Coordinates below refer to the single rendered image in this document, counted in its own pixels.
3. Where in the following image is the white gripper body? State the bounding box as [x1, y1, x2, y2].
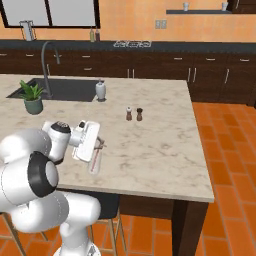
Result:
[71, 121, 101, 164]

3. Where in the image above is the red straw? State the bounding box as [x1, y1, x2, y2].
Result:
[90, 145, 102, 172]

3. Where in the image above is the clear glass cup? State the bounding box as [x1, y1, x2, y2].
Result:
[87, 145, 103, 175]

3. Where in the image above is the brown salt shaker white top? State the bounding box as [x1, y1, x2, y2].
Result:
[125, 106, 134, 122]

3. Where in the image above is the brown pepper shaker dark top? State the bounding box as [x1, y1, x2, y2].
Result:
[135, 107, 144, 122]

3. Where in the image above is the white soap dispenser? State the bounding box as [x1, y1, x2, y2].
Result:
[95, 78, 108, 102]

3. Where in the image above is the dark sink basin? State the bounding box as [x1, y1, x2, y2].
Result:
[6, 77, 101, 103]

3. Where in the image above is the black seat wooden stool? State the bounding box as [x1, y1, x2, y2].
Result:
[0, 211, 49, 256]
[87, 192, 128, 256]

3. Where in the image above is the green plant in grey pot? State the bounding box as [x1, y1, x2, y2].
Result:
[18, 79, 46, 116]

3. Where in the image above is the grey curved tap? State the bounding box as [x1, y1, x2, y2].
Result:
[40, 40, 62, 100]

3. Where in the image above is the dark wood base cupboards run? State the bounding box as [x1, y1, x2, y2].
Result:
[0, 48, 256, 107]

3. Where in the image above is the dark wood island base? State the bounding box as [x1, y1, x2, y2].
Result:
[118, 194, 210, 256]

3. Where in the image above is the grey paper towel holder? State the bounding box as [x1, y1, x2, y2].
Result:
[19, 20, 37, 43]

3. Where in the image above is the black framed window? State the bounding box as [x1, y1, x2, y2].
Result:
[0, 0, 101, 30]

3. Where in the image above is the grey wall socket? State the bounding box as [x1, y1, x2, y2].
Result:
[154, 19, 168, 30]

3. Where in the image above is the dark wall shelf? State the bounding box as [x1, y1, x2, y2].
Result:
[165, 9, 233, 15]

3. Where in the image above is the dark wood wall cupboard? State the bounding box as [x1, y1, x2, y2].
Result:
[231, 0, 256, 15]

